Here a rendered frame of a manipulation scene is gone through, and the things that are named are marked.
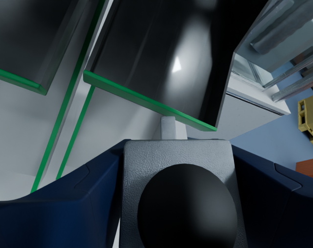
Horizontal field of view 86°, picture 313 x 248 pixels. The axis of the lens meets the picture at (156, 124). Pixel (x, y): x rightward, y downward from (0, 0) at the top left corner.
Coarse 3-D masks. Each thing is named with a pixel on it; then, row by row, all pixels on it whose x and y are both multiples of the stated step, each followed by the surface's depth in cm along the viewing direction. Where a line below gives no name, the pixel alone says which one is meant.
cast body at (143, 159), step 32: (160, 128) 11; (128, 160) 6; (160, 160) 6; (192, 160) 6; (224, 160) 6; (128, 192) 6; (160, 192) 5; (192, 192) 5; (224, 192) 5; (128, 224) 6; (160, 224) 5; (192, 224) 5; (224, 224) 5
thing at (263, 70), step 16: (304, 0) 71; (256, 32) 82; (304, 32) 84; (240, 48) 90; (288, 48) 92; (304, 48) 92; (240, 64) 100; (256, 64) 101; (272, 64) 102; (288, 64) 102; (256, 80) 113; (272, 80) 114
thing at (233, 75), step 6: (312, 60) 98; (300, 66) 103; (234, 72) 106; (288, 72) 108; (294, 72) 107; (234, 78) 109; (240, 78) 109; (246, 78) 111; (282, 78) 111; (252, 84) 116; (270, 84) 116; (264, 90) 121
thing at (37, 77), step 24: (0, 0) 11; (24, 0) 12; (48, 0) 12; (72, 0) 11; (0, 24) 11; (24, 24) 12; (48, 24) 12; (72, 24) 12; (0, 48) 11; (24, 48) 12; (48, 48) 12; (0, 72) 9; (24, 72) 11; (48, 72) 11
